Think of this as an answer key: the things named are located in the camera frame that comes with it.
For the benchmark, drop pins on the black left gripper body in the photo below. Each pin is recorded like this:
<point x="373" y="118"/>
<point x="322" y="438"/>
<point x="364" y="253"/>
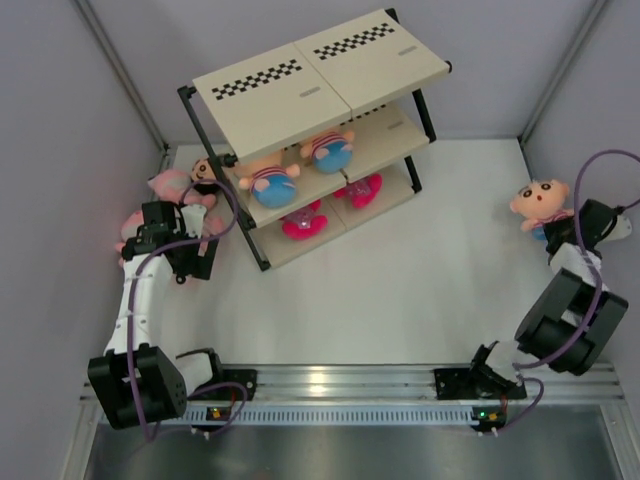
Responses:
<point x="192" y="264"/>

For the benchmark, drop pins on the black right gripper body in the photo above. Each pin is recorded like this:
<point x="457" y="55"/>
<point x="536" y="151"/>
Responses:
<point x="561" y="226"/>

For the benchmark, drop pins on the blue pants boy plush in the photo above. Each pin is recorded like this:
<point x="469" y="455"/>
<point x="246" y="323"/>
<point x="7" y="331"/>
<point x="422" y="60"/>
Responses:
<point x="541" y="203"/>
<point x="270" y="182"/>
<point x="330" y="150"/>

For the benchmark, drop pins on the pink striped plush toy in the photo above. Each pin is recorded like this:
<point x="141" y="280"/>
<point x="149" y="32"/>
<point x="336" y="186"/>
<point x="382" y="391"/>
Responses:
<point x="128" y="230"/>
<point x="174" y="186"/>
<point x="212" y="225"/>

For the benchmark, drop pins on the magenta legs doll plush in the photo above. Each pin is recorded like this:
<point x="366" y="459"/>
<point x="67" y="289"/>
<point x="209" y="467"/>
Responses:
<point x="305" y="222"/>
<point x="362" y="192"/>

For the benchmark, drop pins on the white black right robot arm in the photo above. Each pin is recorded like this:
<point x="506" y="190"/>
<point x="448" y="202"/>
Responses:
<point x="576" y="314"/>

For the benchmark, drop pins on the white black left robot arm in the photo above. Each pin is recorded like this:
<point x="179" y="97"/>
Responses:
<point x="139" y="379"/>

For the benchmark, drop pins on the beige three-tier shelf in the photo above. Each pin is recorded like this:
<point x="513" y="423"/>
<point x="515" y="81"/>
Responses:
<point x="364" y="75"/>

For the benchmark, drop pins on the black-haired doll plush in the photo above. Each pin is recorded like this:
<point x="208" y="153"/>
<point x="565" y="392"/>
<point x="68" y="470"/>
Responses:
<point x="203" y="175"/>

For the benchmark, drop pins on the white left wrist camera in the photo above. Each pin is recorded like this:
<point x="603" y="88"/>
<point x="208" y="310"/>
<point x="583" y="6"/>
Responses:
<point x="193" y="216"/>

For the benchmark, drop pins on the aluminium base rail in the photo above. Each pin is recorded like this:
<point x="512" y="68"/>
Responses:
<point x="416" y="383"/>

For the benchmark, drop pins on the white slotted cable duct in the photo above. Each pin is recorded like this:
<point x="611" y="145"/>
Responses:
<point x="365" y="415"/>

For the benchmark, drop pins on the right aluminium frame post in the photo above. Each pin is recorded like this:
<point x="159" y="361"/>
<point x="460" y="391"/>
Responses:
<point x="567" y="61"/>

